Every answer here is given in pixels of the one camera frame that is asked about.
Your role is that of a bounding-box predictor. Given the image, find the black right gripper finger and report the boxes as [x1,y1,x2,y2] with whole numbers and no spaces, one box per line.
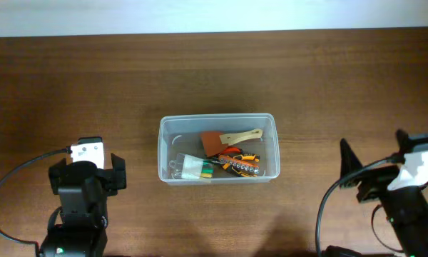
[340,138,363,188]
[395,129,409,153]

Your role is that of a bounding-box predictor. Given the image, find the orange handled needle-nose pliers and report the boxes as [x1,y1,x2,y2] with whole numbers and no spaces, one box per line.
[210,151,261,178]

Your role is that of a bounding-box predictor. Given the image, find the clear plastic container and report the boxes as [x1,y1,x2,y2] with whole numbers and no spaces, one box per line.
[158,113,280,186]

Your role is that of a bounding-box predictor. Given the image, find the red handled cutting pliers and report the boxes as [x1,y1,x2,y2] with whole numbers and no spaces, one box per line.
[223,146,243,154]

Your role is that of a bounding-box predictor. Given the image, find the scraper with wooden handle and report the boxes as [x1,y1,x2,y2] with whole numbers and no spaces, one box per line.
[200,128,263,157]

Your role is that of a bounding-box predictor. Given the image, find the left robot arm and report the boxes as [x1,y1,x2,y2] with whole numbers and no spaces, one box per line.
[37,136,127,257]

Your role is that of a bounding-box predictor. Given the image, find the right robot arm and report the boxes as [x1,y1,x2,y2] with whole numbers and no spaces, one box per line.
[340,129,428,256]

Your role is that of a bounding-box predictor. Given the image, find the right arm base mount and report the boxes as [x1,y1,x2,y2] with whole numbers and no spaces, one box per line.
[322,246,362,257]

